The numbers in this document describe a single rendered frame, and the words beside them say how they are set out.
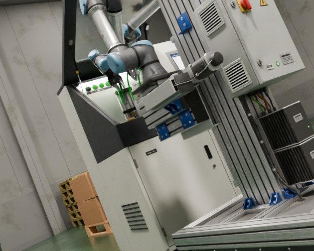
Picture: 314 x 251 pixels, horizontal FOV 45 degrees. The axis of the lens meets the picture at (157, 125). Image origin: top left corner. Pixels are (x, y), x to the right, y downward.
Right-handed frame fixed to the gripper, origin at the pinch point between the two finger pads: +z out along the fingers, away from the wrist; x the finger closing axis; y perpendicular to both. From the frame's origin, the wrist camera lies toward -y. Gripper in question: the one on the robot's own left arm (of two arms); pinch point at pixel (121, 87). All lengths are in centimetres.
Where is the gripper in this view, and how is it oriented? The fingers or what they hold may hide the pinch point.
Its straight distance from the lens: 270.5
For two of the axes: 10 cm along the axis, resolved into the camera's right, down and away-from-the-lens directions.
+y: 3.2, 5.3, -7.9
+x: 8.0, -5.9, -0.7
